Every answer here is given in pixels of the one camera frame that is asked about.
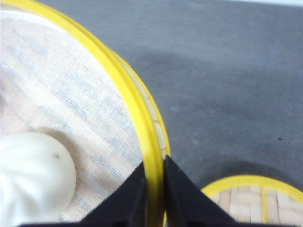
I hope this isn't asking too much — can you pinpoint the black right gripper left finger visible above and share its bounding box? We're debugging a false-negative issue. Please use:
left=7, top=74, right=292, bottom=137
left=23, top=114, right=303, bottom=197
left=22, top=163, right=147, bottom=227

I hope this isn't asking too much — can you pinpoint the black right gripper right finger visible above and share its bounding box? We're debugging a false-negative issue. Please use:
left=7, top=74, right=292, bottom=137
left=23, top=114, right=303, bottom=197
left=165, top=156, right=237, bottom=227

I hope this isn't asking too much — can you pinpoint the woven bamboo steamer lid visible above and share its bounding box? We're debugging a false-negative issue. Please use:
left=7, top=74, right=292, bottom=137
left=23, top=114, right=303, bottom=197
left=201, top=175, right=303, bottom=227

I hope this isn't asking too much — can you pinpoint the bamboo steamer basket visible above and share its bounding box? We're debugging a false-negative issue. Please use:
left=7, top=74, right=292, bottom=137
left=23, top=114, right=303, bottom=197
left=0, top=0, right=169, bottom=227

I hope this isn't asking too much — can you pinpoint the back basket middle bun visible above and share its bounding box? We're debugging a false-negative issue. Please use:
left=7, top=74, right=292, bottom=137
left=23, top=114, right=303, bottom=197
left=0, top=132, right=76, bottom=227

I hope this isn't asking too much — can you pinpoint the white steamer liner cloth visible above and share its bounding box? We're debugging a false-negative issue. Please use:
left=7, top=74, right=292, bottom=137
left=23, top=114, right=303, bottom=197
left=0, top=6, right=142, bottom=221

